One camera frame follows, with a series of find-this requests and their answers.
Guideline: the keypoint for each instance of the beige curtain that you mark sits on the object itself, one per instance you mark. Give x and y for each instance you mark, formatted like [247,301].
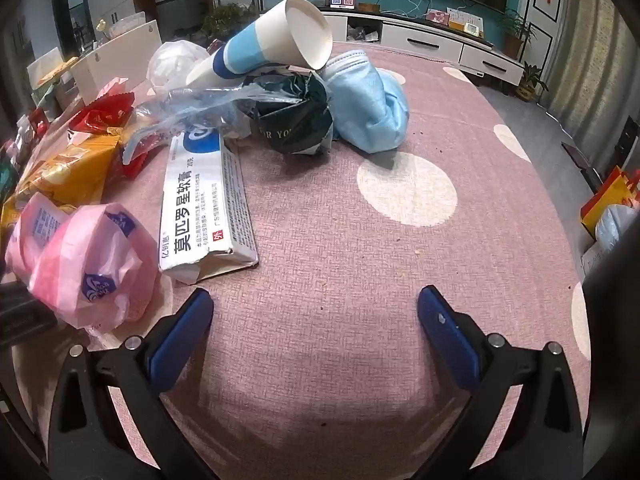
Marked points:
[595,60]

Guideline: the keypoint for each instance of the white wooden box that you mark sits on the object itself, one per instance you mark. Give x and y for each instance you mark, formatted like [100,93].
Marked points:
[120,55]

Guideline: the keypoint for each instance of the yellow-soled slipper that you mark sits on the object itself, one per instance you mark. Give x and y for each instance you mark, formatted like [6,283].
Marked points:
[260,45]

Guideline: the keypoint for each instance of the clutter of small household items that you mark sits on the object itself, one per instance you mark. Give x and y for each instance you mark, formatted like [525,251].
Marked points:
[40,110]

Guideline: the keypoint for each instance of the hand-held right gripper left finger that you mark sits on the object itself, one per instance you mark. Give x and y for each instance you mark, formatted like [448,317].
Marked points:
[180,335]

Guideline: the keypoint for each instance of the white medicine box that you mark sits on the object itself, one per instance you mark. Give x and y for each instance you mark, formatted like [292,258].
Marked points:
[205,210]

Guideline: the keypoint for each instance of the potted plant on tv stand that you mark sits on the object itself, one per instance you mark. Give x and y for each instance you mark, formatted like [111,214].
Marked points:
[515,35]

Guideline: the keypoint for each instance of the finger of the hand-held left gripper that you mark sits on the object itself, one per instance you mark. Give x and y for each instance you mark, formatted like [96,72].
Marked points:
[20,312]

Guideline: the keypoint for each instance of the white yellow box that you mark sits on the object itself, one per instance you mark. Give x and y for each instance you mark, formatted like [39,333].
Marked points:
[467,22]

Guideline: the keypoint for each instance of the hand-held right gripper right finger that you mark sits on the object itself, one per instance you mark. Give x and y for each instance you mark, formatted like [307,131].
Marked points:
[450,340]

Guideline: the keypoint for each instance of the dark crumpled plastic bag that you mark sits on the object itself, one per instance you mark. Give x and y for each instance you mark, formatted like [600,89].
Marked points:
[295,120]

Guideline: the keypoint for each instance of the yellow gift bag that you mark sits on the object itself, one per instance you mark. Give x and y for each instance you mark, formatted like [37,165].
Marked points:
[605,200]

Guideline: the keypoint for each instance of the pink plastic bag blue logos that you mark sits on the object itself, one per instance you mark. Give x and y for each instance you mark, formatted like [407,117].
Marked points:
[100,260]

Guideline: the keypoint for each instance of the small blue red display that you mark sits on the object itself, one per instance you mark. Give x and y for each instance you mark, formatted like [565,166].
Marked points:
[342,0]

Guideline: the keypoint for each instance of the dark brown doormat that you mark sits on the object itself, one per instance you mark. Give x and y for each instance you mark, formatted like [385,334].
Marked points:
[582,162]

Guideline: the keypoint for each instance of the large plant on black stand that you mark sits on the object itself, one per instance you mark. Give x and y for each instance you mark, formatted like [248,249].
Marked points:
[227,20]

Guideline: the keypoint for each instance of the white tv stand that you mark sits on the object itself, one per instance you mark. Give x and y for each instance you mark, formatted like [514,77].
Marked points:
[425,40]

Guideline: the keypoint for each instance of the red snack packet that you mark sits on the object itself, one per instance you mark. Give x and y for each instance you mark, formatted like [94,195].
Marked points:
[105,115]
[137,160]

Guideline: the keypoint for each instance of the pale blue plastic bag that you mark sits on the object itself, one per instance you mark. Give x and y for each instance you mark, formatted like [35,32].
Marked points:
[617,230]

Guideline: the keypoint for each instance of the blue face mask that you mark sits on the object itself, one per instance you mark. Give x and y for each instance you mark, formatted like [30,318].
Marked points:
[370,110]

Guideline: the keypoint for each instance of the small potted floor plant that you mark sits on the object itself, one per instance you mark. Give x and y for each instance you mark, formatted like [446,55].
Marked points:
[530,82]

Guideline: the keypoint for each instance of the clear plastic bag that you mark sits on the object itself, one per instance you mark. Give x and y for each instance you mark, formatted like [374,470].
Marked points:
[200,105]

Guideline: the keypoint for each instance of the pink flat box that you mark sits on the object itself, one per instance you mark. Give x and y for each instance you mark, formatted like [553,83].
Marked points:
[437,16]

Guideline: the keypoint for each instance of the yellow snack bag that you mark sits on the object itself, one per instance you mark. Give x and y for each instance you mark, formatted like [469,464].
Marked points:
[80,170]

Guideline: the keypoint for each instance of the black tall speaker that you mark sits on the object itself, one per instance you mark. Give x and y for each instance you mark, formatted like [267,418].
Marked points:
[629,142]

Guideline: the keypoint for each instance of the pink dotted rug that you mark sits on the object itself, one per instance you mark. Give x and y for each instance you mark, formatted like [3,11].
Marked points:
[325,270]

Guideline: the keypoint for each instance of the cardboard box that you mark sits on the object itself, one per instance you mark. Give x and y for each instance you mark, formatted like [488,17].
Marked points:
[597,257]

